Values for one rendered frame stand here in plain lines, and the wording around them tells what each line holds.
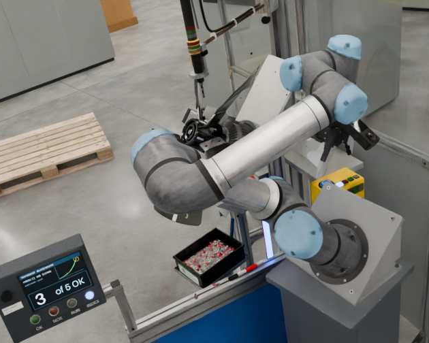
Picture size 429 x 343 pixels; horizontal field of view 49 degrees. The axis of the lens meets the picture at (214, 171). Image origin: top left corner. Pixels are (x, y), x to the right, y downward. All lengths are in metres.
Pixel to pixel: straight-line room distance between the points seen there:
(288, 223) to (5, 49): 6.28
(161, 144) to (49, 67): 6.42
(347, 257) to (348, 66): 0.51
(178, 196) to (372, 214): 0.64
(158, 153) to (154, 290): 2.03
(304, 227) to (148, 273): 2.00
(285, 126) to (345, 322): 0.59
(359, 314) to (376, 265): 0.14
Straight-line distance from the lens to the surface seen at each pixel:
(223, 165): 0.93
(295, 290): 1.39
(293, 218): 1.21
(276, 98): 1.95
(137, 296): 2.97
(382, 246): 1.34
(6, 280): 1.34
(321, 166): 1.22
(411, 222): 2.18
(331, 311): 1.34
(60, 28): 7.41
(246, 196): 1.18
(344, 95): 0.97
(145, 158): 1.01
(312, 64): 1.06
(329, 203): 1.45
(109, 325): 2.88
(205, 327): 1.74
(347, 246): 1.31
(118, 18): 9.99
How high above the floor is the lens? 2.00
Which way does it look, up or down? 30 degrees down
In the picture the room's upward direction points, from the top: 11 degrees counter-clockwise
